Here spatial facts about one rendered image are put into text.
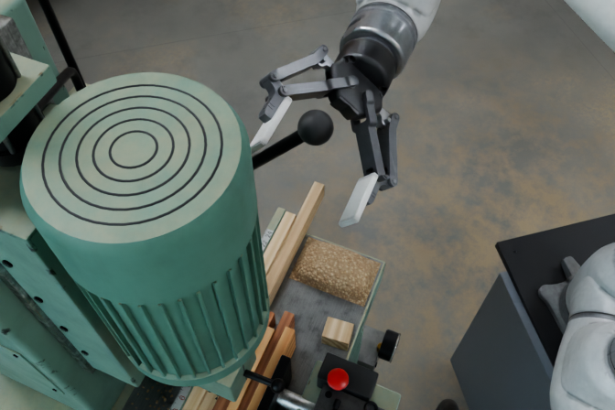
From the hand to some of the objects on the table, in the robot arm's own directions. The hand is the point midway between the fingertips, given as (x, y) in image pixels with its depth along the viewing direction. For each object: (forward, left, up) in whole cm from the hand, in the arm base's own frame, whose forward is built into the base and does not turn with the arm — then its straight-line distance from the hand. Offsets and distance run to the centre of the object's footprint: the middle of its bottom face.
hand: (307, 179), depth 66 cm
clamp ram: (+8, +14, -41) cm, 44 cm away
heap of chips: (-6, -7, -43) cm, 44 cm away
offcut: (-2, +5, -43) cm, 43 cm away
